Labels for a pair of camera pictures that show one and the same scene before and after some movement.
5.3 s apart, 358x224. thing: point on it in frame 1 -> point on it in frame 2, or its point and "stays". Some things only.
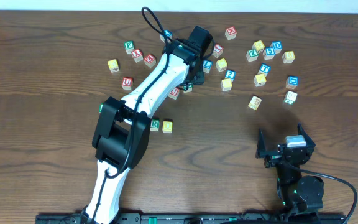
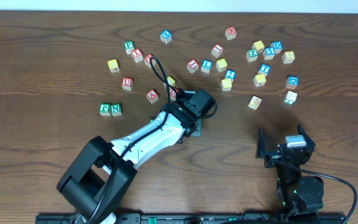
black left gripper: (198, 76) -> (181, 104)
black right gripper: (278, 154) stays
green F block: (129, 46) stays
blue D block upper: (277, 46) stays
